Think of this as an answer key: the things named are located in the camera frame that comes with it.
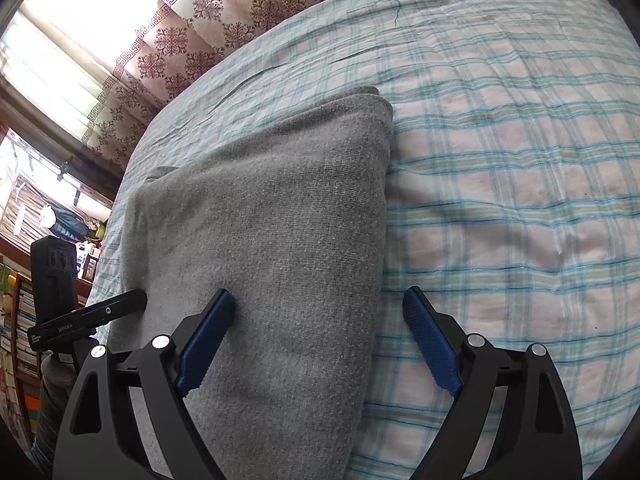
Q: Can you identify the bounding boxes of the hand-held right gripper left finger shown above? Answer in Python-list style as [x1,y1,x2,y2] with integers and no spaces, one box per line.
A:
[52,288,237,480]

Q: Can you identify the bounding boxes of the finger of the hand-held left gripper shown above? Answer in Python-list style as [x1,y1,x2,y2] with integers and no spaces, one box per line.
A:
[75,289,148,325]

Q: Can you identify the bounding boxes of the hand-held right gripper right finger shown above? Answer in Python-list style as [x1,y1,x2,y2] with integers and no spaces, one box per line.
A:
[402,286,583,480]

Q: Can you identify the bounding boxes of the grey pants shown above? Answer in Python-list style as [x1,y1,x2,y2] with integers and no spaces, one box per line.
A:
[102,86,395,480]

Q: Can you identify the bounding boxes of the person's left forearm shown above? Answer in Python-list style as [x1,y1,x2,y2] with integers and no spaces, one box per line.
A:
[31,352,77,466]

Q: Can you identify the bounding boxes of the dark blue bag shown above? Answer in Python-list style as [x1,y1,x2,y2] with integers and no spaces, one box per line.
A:
[49,204,97,241]

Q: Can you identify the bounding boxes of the wooden bookshelf with books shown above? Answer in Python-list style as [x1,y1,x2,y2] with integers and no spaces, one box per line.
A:
[0,252,96,441]

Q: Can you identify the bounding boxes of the plaid blue bed sheet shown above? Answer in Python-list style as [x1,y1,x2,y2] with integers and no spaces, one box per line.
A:
[95,0,638,480]

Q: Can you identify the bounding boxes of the brown patterned curtain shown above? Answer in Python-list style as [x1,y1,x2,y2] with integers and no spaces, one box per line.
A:
[80,0,506,181]

